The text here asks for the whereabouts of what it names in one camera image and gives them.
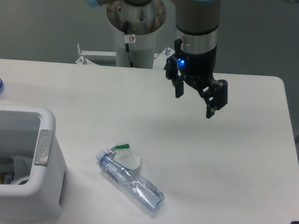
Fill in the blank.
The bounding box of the crushed clear plastic bottle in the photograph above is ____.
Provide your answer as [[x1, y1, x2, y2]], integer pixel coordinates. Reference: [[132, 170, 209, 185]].
[[96, 150, 165, 212]]

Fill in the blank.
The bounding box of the white paper wrapper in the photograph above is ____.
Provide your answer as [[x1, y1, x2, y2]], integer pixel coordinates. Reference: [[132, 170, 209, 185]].
[[108, 143, 141, 170]]

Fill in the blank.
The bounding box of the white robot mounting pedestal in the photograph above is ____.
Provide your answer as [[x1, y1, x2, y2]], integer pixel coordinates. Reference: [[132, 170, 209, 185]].
[[107, 0, 167, 69]]

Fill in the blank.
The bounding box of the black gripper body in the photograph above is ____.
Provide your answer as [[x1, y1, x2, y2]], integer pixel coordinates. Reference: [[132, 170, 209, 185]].
[[165, 39, 217, 91]]

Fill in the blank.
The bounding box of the black cable with tag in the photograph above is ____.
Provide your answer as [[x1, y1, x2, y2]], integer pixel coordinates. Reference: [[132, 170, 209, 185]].
[[119, 20, 139, 68]]

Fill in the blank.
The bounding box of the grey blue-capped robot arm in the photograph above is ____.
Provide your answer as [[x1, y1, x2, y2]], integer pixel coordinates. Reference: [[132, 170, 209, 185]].
[[86, 0, 228, 118]]

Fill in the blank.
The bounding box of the white plastic trash can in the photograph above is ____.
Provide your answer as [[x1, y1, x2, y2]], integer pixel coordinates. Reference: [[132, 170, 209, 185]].
[[0, 105, 68, 221]]

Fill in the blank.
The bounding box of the trash inside the can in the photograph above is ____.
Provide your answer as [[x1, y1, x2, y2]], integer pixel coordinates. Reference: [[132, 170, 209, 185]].
[[0, 155, 33, 185]]

